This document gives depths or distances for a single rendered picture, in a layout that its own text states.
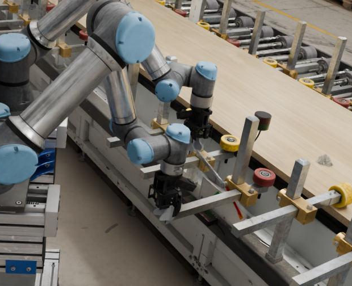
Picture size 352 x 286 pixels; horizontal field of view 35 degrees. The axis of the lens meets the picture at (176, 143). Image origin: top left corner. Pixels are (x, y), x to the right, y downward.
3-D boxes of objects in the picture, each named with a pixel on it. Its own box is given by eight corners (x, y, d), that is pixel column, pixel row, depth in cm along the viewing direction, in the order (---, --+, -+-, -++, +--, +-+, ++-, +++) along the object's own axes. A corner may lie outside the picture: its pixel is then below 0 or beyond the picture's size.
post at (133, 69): (125, 130, 264) (135, 38, 242) (119, 125, 267) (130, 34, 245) (133, 128, 266) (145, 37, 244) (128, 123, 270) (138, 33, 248)
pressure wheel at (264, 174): (258, 206, 208) (264, 180, 203) (243, 194, 214) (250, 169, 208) (273, 201, 213) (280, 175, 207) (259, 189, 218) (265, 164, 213)
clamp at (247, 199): (245, 207, 202) (248, 196, 200) (222, 187, 211) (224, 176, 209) (256, 204, 205) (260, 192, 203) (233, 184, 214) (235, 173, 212)
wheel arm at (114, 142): (109, 150, 224) (110, 141, 222) (105, 146, 226) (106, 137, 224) (196, 132, 248) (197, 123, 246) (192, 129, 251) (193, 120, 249)
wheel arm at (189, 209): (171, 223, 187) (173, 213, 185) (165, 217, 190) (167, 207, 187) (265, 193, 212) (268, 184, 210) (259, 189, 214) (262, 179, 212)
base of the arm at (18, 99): (-15, 109, 191) (-16, 83, 186) (-8, 91, 204) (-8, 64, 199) (31, 113, 193) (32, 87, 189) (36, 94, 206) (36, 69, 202)
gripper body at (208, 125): (194, 143, 200) (200, 112, 194) (180, 131, 206) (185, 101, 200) (211, 139, 204) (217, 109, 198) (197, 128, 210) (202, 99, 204)
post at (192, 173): (186, 200, 233) (206, 95, 210) (181, 196, 236) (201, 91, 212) (193, 198, 235) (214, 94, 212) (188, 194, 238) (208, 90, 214)
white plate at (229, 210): (240, 235, 207) (246, 213, 202) (197, 197, 225) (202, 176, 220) (241, 235, 208) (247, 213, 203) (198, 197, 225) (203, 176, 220)
